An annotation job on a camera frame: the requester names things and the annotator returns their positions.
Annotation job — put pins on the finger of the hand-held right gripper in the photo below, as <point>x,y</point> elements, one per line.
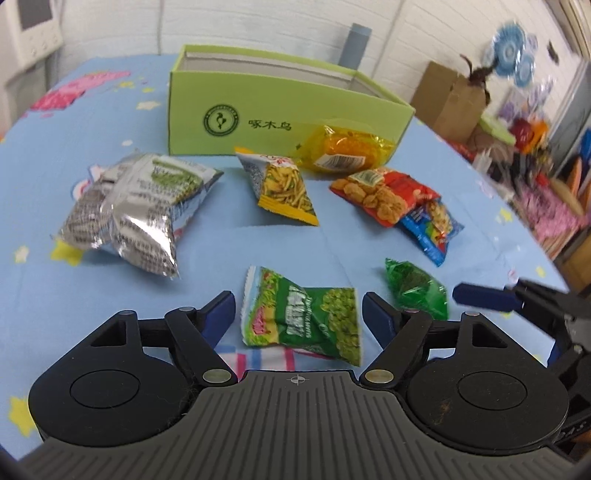
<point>485,297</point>

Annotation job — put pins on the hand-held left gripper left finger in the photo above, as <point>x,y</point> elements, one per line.
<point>219,313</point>

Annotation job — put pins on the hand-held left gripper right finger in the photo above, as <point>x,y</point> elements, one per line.
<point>376,318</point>

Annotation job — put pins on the small dark green snack packet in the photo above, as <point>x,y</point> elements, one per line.
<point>415,286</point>

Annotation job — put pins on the green pea snack packet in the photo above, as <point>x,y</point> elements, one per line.
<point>314,323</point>

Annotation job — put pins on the light green cardboard box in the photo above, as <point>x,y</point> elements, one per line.
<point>194,101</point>

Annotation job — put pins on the blue snack packet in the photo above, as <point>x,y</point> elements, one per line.
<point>429,235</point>

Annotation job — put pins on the pink cloth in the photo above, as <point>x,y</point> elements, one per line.
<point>545,217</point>

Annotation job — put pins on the plain silver snack packet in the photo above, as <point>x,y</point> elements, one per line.
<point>134,240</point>

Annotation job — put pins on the red fried snack packet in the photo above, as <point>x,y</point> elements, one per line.
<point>374,198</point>

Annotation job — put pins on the yellow fried strips snack packet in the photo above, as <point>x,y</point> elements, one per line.
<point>281,189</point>

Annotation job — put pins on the silver packet with green print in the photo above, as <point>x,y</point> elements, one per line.
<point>180,180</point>

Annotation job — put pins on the orange cushions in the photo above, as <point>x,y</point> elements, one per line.
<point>572,189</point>

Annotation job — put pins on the light green box lid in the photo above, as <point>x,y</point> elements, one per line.
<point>496,127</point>

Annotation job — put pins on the red toy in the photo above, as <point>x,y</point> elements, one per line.
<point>526,131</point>

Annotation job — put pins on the orange transparent snack packet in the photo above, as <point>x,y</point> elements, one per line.
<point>346,147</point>

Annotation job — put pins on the brown cardboard box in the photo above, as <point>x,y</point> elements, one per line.
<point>448,101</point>

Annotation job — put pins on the dried dark plant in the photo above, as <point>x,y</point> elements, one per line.
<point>478,71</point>

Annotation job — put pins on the blue cartoon printed tablecloth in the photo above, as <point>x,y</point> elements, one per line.
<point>69,138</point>

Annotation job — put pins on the small blue paper fan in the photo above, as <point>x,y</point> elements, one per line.
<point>525,67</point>

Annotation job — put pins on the large blue paper fan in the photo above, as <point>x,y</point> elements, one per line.
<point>503,48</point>

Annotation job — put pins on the grey upright tube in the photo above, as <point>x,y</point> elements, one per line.
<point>354,46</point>

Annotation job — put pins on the white wall monitor device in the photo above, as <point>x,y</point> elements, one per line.
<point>32,27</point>

